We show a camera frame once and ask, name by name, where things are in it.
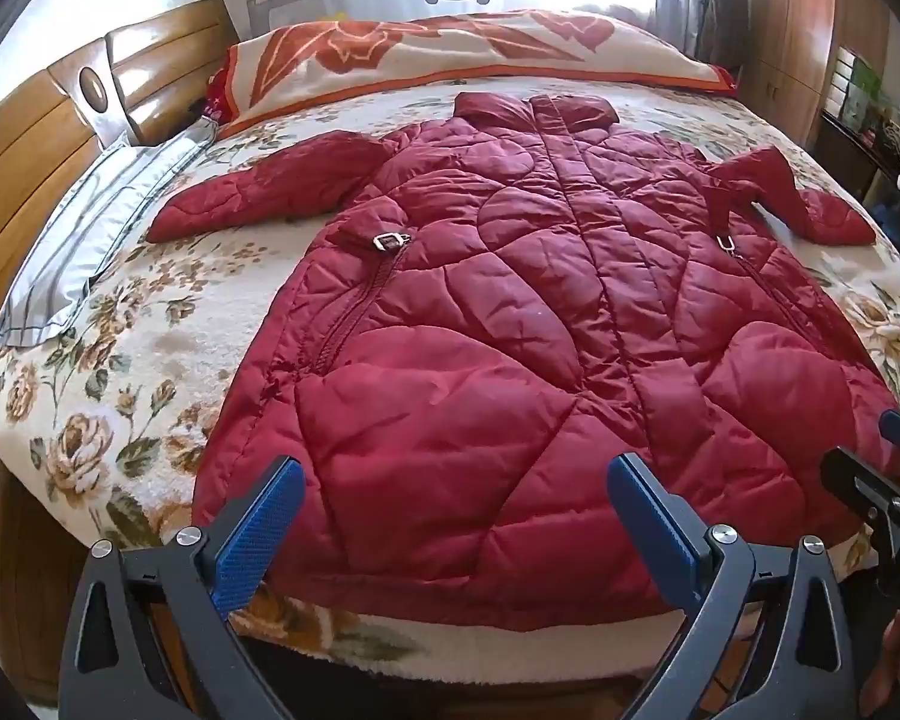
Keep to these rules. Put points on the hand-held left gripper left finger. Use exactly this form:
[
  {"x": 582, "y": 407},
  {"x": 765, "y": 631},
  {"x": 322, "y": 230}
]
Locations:
[{"x": 259, "y": 532}]

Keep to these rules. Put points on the row of boxes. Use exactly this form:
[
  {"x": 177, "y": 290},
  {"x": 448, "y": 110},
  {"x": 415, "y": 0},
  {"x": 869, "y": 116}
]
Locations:
[{"x": 859, "y": 90}]

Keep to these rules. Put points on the wooden headboard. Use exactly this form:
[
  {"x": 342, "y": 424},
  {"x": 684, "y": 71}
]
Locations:
[{"x": 30, "y": 150}]

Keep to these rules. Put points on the orange flower patterned blanket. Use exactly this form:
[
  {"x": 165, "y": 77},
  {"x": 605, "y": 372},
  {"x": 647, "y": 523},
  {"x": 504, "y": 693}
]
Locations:
[{"x": 420, "y": 52}]

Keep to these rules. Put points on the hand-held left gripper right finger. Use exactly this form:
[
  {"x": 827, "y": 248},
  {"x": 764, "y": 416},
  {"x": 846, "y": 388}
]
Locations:
[{"x": 656, "y": 532}]

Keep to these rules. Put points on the grey striped pillow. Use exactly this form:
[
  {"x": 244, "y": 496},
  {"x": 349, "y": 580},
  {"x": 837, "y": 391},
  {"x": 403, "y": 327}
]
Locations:
[{"x": 82, "y": 240}]

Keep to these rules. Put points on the cream floral bed blanket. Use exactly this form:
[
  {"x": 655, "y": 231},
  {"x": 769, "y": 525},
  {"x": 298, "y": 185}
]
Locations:
[{"x": 120, "y": 360}]

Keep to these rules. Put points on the wooden bed frame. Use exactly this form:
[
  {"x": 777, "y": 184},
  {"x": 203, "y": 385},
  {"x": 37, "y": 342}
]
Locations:
[{"x": 30, "y": 585}]

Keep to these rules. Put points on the wooden wardrobe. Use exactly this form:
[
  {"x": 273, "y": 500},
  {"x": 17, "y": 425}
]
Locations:
[{"x": 791, "y": 30}]

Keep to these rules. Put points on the dark side desk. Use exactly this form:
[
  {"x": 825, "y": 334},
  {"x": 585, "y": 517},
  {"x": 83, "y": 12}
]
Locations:
[{"x": 870, "y": 157}]

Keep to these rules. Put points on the red quilted coat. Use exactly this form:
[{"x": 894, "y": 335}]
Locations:
[{"x": 495, "y": 315}]

